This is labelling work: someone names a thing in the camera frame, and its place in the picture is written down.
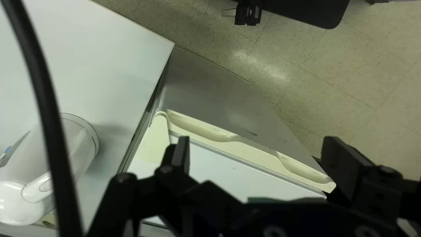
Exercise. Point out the white mini fridge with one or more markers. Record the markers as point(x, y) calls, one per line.
point(210, 100)

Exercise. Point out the white electric kettle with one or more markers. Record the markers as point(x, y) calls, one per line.
point(65, 148)

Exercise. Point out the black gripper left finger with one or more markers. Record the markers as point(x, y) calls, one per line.
point(180, 154)

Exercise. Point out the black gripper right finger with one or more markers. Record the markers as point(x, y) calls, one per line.
point(347, 163)

